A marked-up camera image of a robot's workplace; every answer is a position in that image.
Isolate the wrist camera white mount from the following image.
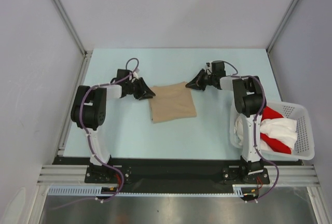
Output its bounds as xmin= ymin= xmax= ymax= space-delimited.
xmin=205 ymin=62 xmax=212 ymax=70
xmin=129 ymin=72 xmax=141 ymax=82

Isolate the translucent plastic basket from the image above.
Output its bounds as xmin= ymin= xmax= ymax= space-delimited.
xmin=229 ymin=101 xmax=314 ymax=160

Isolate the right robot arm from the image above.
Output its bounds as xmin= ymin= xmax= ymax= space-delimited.
xmin=186 ymin=60 xmax=266 ymax=184

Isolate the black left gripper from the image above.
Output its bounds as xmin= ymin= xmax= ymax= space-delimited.
xmin=125 ymin=77 xmax=155 ymax=101

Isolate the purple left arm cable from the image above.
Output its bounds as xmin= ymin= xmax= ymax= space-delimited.
xmin=50 ymin=58 xmax=141 ymax=209

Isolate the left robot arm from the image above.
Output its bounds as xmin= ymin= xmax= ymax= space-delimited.
xmin=71 ymin=69 xmax=156 ymax=184

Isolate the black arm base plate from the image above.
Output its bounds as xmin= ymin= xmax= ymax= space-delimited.
xmin=52 ymin=157 xmax=272 ymax=185

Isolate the slotted cable duct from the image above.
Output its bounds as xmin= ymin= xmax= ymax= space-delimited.
xmin=48 ymin=186 xmax=248 ymax=198

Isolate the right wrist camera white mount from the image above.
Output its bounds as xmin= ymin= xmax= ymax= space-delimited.
xmin=205 ymin=62 xmax=212 ymax=70

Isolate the aluminium front rail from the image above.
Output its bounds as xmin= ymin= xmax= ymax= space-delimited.
xmin=37 ymin=165 xmax=320 ymax=187

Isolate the left aluminium frame post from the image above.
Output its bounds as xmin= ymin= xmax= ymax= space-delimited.
xmin=36 ymin=0 xmax=93 ymax=59

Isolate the beige t shirt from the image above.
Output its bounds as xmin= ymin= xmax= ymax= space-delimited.
xmin=149 ymin=81 xmax=197 ymax=123

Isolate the red t shirt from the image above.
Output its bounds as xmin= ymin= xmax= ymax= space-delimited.
xmin=260 ymin=106 xmax=292 ymax=154

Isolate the white t shirt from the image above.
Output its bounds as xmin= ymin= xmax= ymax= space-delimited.
xmin=233 ymin=115 xmax=298 ymax=151

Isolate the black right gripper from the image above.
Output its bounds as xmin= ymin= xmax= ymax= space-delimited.
xmin=186 ymin=68 xmax=216 ymax=91

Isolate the right aluminium frame post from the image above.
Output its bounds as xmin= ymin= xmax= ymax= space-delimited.
xmin=266 ymin=0 xmax=300 ymax=54

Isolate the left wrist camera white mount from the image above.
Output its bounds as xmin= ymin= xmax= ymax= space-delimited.
xmin=129 ymin=72 xmax=141 ymax=82

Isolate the aluminium frame post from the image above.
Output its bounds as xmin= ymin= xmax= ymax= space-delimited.
xmin=36 ymin=0 xmax=93 ymax=59
xmin=266 ymin=0 xmax=300 ymax=54

